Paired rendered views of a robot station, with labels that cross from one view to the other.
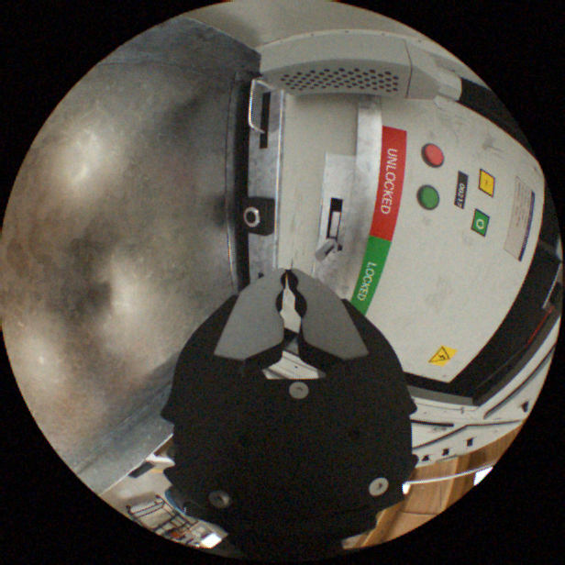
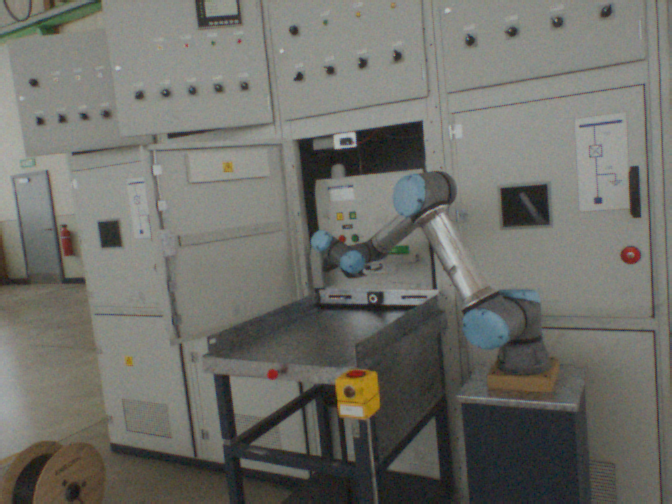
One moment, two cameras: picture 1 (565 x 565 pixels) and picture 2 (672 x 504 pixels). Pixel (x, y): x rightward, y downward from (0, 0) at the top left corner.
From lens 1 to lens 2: 2.25 m
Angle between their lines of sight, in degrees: 64
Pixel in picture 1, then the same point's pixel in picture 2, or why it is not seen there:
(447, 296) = (380, 215)
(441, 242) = (365, 228)
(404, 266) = not seen: hidden behind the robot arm
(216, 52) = (306, 306)
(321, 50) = (318, 272)
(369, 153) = not seen: hidden behind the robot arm
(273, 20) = (292, 290)
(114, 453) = (389, 338)
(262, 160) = (356, 296)
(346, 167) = not seen: hidden behind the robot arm
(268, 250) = (389, 293)
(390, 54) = (317, 257)
